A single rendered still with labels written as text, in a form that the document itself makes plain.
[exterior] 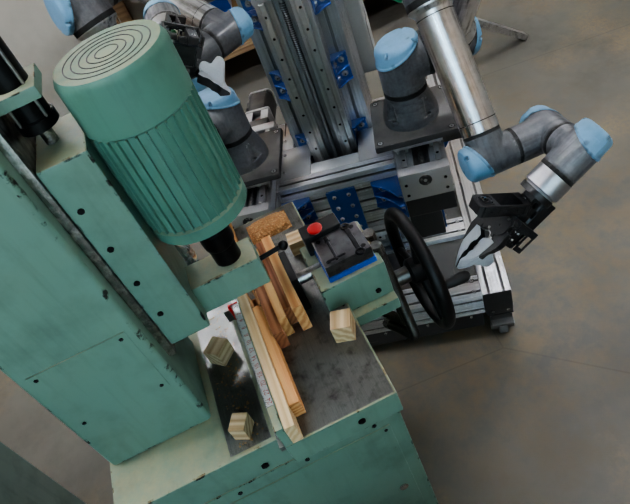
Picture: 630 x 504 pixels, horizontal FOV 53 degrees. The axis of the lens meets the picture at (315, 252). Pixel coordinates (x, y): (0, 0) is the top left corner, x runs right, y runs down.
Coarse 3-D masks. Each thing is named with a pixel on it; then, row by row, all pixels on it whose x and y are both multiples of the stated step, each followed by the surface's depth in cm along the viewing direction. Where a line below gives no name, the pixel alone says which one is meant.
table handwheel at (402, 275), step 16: (400, 224) 127; (400, 240) 146; (416, 240) 123; (400, 256) 148; (416, 256) 131; (432, 256) 123; (400, 272) 135; (416, 272) 133; (432, 272) 122; (416, 288) 147; (432, 288) 124; (432, 304) 143; (448, 304) 124; (448, 320) 127
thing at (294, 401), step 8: (248, 296) 128; (256, 296) 127; (256, 304) 130; (264, 320) 122; (264, 328) 120; (264, 336) 119; (272, 336) 118; (272, 344) 117; (272, 352) 116; (280, 352) 116; (272, 360) 115; (280, 360) 114; (280, 368) 113; (288, 368) 116; (280, 376) 112; (288, 376) 111; (288, 384) 110; (288, 392) 109; (296, 392) 109; (288, 400) 108; (296, 400) 107; (296, 408) 108; (304, 408) 110; (296, 416) 109
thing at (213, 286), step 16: (240, 240) 120; (208, 256) 119; (240, 256) 117; (256, 256) 115; (192, 272) 118; (208, 272) 116; (224, 272) 115; (240, 272) 116; (256, 272) 117; (192, 288) 115; (208, 288) 116; (224, 288) 117; (240, 288) 118; (208, 304) 118
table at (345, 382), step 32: (288, 256) 138; (320, 320) 123; (288, 352) 120; (320, 352) 117; (352, 352) 115; (320, 384) 113; (352, 384) 111; (384, 384) 109; (320, 416) 108; (352, 416) 107; (384, 416) 110; (288, 448) 107; (320, 448) 110
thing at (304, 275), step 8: (280, 256) 124; (288, 264) 122; (320, 264) 124; (288, 272) 121; (304, 272) 124; (296, 280) 119; (304, 280) 124; (296, 288) 120; (304, 296) 122; (304, 304) 124
